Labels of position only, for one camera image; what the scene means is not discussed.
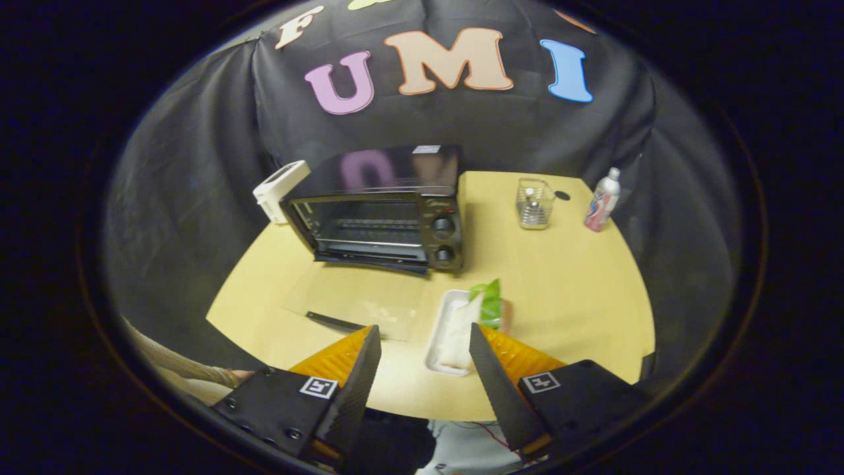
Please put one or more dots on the white pop-up toaster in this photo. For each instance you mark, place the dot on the white pop-up toaster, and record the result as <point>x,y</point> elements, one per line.
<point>277,188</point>

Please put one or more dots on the plastic bottle with pink label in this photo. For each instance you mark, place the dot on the plastic bottle with pink label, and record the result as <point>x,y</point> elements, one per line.
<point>601,204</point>

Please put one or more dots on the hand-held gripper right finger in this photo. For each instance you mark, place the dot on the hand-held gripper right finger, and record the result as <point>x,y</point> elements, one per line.
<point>501,389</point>

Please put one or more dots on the white plastic tray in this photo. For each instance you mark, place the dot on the white plastic tray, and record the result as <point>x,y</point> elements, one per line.
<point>440,316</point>

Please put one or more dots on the clear glass holder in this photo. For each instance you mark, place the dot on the clear glass holder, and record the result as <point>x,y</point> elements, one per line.
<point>534,211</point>

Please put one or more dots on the black toaster oven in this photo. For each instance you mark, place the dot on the black toaster oven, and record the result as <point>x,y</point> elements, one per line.
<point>395,168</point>

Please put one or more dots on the lettuce sandwich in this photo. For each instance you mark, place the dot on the lettuce sandwich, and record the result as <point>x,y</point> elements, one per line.
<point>458,330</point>

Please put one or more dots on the person's beige sleeve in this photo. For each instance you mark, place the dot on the person's beige sleeve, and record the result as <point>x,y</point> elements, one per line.
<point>184,369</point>

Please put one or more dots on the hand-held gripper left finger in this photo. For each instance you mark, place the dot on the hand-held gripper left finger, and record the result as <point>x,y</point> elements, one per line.
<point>353,389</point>

